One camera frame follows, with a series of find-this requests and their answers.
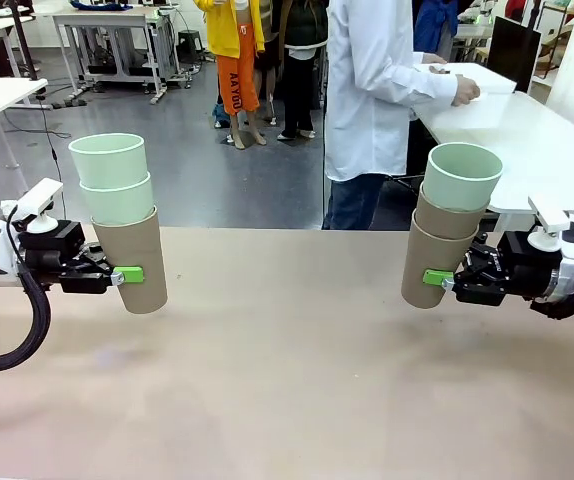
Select large white table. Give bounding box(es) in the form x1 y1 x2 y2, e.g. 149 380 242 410
410 62 574 217

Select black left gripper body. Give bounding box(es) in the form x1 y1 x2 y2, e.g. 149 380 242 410
18 219 87 286

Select blue cloth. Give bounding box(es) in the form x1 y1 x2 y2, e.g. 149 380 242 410
69 0 132 12

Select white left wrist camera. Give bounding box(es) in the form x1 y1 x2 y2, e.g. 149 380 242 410
0 178 65 234

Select white basket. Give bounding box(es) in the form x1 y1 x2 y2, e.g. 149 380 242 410
412 61 519 133

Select person in yellow jacket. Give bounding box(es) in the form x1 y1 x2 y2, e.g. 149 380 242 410
191 0 269 151

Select wooden chair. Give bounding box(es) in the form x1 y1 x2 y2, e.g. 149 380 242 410
538 0 574 80

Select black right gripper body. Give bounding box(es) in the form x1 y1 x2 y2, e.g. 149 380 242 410
495 230 564 302

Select person in white shirt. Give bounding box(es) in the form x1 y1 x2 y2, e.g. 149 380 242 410
320 0 461 232

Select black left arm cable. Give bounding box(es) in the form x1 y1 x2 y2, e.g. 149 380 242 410
0 262 52 374

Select blue jacket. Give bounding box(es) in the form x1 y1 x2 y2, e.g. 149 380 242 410
413 0 462 57

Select person's right hand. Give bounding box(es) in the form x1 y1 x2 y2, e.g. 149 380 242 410
449 74 483 108

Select brown cup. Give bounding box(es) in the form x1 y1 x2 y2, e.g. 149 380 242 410
400 208 480 309
413 181 489 242
90 204 169 316

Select white workbench with shelf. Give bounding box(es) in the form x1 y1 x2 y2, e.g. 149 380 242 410
50 8 171 105

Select light green cup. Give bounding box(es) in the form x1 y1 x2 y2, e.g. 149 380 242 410
67 132 150 191
78 171 156 226
423 141 505 211

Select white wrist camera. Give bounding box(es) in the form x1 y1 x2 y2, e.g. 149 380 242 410
0 178 65 234
527 194 572 251

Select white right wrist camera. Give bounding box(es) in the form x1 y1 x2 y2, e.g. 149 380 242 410
527 194 572 251

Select black monitor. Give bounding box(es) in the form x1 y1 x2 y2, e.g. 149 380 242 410
485 16 542 95

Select black pole stand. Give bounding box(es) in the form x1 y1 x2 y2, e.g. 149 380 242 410
7 0 39 82

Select person's right forearm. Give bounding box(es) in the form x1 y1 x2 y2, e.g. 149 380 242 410
405 67 461 109

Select person in dark clothes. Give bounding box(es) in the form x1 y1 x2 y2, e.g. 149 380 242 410
266 0 329 142

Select thin black floor cable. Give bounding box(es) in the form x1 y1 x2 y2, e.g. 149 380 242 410
38 93 72 211

